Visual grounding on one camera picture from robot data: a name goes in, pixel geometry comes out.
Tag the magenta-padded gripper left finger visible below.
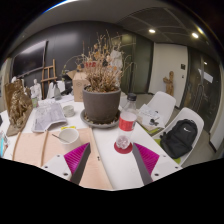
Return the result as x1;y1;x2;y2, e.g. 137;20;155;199
41;142;92;186

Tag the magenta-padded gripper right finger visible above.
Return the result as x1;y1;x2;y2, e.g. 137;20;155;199
132;142;184;186

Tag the clear red-labelled plastic bottle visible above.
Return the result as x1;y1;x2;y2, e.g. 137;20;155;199
115;92;138;150

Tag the white ceramic cup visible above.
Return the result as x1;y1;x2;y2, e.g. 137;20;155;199
58;127;80;153

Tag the flat round red coaster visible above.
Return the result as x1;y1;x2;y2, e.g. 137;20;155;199
113;141;134;155

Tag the small yellow strip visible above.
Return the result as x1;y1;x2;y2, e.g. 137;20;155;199
60;125;77;131

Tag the black backpack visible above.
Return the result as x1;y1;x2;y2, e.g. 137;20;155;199
159;118;199;159

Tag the grey round plant saucer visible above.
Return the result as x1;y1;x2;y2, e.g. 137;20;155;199
79;109;122;130

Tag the stack of papers and books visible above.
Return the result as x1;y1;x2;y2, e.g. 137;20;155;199
137;103;164;134

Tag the small white round jar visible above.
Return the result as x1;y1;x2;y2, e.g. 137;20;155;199
62;104;76;118

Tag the grey printed newspaper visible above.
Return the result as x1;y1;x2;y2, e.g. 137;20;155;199
31;101;69;133

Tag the dried plant in grey pot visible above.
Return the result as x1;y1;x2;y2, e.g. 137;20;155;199
74;29;134;124

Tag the white plastic chair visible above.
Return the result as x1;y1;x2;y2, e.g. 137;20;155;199
139;90;177;134
153;107;205;166
46;80;68;99

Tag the brown cardboard box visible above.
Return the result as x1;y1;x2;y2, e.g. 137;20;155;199
67;69;90;103

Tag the green-tinted spray bottle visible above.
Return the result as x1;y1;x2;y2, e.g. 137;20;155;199
30;89;39;109

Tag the golden relief sculpture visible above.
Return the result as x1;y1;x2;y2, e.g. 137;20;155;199
4;79;33;138

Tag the wooden figure statue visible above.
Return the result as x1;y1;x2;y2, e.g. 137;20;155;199
162;70;175;97

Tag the white plaster bust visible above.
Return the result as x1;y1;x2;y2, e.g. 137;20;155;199
32;78;43;101

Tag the wooden easel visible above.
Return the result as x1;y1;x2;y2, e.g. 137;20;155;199
40;58;58;100

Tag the long ceiling light strip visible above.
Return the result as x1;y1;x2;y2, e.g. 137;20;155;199
43;0;79;14

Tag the black wall board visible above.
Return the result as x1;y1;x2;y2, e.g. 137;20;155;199
11;40;48;79

